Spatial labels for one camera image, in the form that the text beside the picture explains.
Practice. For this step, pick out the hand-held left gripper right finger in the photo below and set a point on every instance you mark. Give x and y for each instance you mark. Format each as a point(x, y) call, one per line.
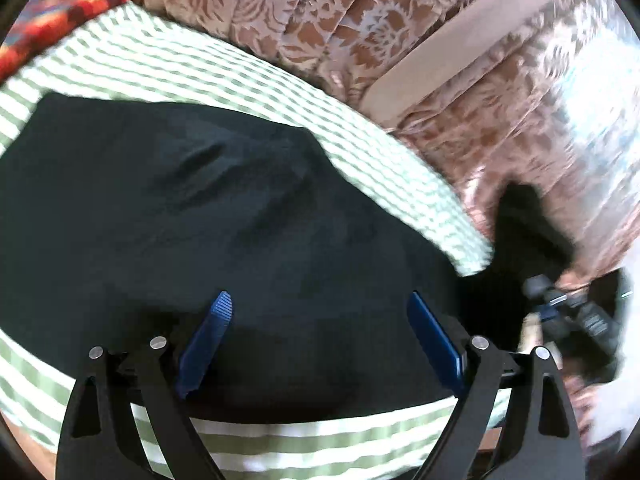
point(432, 335)

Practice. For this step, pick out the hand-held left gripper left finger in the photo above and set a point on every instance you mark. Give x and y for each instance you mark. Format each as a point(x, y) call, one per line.
point(207, 335)

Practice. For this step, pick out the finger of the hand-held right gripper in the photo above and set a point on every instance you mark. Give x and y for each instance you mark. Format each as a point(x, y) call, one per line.
point(537, 287)

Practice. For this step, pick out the black embroidered pants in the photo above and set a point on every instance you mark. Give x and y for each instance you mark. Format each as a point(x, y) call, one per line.
point(200, 235)

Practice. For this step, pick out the plain beige curtain band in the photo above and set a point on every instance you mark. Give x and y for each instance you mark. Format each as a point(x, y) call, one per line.
point(440, 70)

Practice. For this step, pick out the green checked bedsheet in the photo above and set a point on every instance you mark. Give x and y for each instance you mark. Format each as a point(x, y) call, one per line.
point(175, 50)

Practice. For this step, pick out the brown floral curtain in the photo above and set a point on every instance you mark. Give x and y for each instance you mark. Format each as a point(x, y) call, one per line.
point(350, 25)

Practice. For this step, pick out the colourful checked pillow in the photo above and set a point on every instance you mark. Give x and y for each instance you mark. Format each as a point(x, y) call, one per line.
point(50, 25)

